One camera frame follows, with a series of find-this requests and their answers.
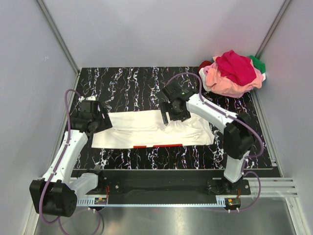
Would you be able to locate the right aluminium corner post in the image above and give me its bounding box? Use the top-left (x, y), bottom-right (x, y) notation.
top-left (255, 0), bottom-right (294, 59)

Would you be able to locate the aluminium corner post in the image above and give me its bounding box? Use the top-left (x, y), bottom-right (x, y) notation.
top-left (35, 0), bottom-right (80, 75)
top-left (255, 0), bottom-right (294, 59)

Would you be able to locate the green t-shirt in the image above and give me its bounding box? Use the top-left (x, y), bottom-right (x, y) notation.
top-left (248, 55), bottom-right (266, 73)

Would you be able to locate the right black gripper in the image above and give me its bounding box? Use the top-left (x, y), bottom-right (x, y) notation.
top-left (159, 101), bottom-right (191, 125)

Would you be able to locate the dark red t-shirt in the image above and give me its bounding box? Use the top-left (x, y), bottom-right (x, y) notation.
top-left (198, 61), bottom-right (213, 86)

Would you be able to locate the aluminium rail profile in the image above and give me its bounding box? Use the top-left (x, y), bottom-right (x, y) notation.
top-left (36, 177), bottom-right (298, 196)

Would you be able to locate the left aluminium corner post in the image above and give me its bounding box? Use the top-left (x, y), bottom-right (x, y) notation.
top-left (35, 0), bottom-right (80, 75)

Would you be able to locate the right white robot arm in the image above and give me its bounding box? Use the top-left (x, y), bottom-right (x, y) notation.
top-left (160, 83), bottom-right (255, 194)

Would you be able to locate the pink t-shirt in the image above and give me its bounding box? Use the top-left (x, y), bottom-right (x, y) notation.
top-left (203, 62), bottom-right (266, 98)

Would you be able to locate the magenta t-shirt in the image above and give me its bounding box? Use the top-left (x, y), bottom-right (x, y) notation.
top-left (215, 50), bottom-right (256, 86)

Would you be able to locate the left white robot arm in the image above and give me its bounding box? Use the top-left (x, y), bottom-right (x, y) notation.
top-left (29, 96), bottom-right (112, 217)

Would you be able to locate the white t-shirt red print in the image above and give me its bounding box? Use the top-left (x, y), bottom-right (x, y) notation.
top-left (91, 110), bottom-right (215, 149)

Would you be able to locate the grey slotted cable duct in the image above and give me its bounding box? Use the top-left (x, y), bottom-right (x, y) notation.
top-left (77, 196), bottom-right (225, 207)

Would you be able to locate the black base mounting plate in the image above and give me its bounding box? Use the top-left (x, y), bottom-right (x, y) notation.
top-left (71, 169), bottom-right (251, 196)

